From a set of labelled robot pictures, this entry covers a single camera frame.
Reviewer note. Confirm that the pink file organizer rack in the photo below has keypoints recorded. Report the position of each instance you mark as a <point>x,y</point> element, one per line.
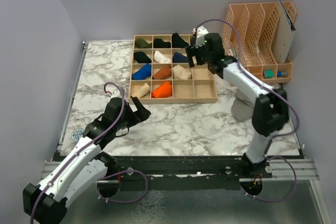
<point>256,24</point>

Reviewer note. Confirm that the grey underwear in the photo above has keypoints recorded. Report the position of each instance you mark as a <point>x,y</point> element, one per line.
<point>242,108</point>

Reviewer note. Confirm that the orange rolled cloth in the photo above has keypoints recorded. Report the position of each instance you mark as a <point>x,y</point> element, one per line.
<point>165,90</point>

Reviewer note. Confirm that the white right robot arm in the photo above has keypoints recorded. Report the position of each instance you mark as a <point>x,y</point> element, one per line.
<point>270,112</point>

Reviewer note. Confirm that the wooden compartment tray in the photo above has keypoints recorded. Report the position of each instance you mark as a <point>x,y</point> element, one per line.
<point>201,88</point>

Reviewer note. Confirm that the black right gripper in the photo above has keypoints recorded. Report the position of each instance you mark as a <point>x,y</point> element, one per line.
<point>192,51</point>

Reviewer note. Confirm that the navy rolled cloth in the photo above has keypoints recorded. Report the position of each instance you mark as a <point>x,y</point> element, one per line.
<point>179,58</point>

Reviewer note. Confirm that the white rolled cloth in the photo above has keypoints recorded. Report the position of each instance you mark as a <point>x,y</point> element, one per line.
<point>161,58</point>

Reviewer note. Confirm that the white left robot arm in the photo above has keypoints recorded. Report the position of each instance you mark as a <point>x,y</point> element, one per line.
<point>48,201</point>

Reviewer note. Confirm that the beige rolled cloth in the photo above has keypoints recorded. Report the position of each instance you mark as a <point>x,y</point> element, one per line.
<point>141,91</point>

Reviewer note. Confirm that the blue grey cylinder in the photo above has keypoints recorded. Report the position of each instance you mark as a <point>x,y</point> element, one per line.
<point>282,74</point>

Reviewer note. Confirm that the blue rolled cloth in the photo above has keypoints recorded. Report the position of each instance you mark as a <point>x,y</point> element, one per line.
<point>143,73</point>

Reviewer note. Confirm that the grey folder in rack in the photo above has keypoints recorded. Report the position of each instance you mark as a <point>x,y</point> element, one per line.
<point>285,31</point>

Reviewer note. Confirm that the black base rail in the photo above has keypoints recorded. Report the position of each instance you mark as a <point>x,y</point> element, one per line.
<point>133,173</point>

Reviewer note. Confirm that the black rolled cloth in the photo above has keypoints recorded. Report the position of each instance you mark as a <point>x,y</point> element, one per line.
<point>178,41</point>
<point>141,57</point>
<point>160,43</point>

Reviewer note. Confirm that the beige boxer underwear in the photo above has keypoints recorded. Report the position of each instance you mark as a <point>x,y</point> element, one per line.
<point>181,73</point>

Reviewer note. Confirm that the brown rolled cloth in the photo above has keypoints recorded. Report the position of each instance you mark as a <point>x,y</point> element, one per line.
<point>163,73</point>

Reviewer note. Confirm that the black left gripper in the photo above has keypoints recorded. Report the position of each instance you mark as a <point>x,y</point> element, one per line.
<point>142,113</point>

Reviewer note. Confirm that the olive green rolled cloth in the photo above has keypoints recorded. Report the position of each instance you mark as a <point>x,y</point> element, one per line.
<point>142,44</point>

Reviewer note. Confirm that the black rolled cloth left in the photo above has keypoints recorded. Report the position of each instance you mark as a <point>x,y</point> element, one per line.
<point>141,57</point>

